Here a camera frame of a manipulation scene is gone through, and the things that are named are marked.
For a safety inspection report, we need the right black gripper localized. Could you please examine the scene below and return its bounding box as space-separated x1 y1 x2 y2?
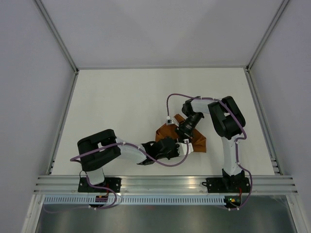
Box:
174 112 203 142

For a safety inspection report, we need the orange-brown cloth napkin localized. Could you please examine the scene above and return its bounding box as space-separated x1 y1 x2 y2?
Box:
155 114 206 152

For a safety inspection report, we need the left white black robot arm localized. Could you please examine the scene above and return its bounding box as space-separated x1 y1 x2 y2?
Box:
71 129 179 192

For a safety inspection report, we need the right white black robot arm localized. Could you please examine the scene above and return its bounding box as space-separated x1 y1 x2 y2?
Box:
175 96 251 193

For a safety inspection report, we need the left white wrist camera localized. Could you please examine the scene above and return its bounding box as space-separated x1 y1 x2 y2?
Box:
176 139 194 156

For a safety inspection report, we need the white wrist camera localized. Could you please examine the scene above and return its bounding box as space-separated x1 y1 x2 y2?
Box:
166 116 179 126
176 139 194 156

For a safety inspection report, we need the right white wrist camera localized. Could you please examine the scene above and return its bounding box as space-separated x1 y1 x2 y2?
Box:
166 116 179 126

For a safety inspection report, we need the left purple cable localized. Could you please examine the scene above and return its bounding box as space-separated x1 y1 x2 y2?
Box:
70 142 189 209

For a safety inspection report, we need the purple cable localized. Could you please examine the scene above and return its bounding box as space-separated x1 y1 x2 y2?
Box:
70 142 189 209
166 93 253 195

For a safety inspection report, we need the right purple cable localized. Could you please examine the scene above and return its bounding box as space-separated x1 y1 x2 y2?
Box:
166 93 253 195

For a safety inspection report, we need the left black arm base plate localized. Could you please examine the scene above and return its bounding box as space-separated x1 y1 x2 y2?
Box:
78 178 121 193

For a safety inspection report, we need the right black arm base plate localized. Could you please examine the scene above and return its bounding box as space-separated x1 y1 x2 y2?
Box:
201 177 251 193

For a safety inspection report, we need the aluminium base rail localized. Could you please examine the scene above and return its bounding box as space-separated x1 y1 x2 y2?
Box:
33 175 298 195

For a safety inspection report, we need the white slotted cable duct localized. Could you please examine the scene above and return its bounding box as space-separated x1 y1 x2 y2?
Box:
44 195 226 205

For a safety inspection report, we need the right aluminium frame post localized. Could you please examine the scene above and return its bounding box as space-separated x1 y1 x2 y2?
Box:
245 0 291 72

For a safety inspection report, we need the aluminium frame post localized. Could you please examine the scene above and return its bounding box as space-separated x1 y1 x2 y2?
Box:
33 0 79 74
245 0 291 72

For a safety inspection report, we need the left aluminium frame post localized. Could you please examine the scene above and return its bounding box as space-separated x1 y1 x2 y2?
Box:
33 0 79 74

